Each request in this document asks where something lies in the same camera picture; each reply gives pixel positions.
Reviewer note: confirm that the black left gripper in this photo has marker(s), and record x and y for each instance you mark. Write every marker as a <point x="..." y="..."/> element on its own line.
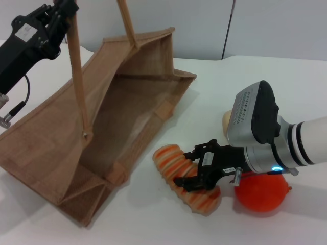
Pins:
<point x="23" y="48"/>

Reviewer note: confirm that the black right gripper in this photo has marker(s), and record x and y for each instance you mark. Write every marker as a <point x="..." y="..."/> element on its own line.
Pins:
<point x="227" y="160"/>

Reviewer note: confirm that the orange striped bread loaf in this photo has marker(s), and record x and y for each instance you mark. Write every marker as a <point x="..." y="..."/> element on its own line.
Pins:
<point x="176" y="163"/>

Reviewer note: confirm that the beige egg yolk pastry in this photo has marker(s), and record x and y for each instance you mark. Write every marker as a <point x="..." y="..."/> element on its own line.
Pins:
<point x="226" y="122"/>

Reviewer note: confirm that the brown burlap tote bag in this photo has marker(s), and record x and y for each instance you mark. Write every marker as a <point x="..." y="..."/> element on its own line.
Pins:
<point x="127" y="107"/>

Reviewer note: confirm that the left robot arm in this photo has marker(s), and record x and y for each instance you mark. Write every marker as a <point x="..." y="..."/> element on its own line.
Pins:
<point x="3" y="100"/>

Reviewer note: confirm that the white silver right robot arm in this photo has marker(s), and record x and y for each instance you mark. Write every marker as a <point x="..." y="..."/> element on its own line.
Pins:
<point x="306" y="143"/>

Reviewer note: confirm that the orange round ball toy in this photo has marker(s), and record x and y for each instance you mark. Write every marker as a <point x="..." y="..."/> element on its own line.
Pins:
<point x="260" y="194"/>

